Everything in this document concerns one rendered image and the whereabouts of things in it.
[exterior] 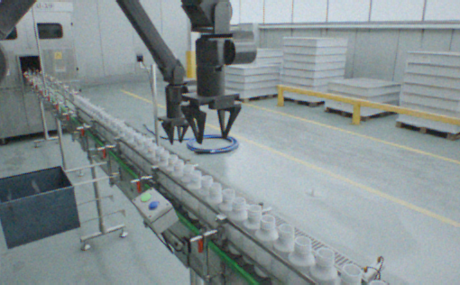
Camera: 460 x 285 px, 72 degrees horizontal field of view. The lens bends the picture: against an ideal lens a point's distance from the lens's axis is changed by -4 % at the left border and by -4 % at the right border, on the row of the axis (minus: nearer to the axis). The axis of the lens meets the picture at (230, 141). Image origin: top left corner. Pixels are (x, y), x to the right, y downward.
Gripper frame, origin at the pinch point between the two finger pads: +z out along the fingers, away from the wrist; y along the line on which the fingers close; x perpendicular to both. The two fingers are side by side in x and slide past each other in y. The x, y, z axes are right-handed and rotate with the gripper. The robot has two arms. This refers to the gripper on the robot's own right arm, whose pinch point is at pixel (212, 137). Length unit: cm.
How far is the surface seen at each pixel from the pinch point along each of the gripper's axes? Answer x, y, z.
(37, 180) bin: 126, -26, 50
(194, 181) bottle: 31.5, 13.3, 26.2
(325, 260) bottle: -21.4, 13.2, 24.2
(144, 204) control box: 33.3, -3.8, 29.6
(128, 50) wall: 1073, 375, 35
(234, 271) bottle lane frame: 4.5, 8.9, 42.1
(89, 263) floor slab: 165, -3, 140
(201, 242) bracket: 11.1, 2.8, 33.6
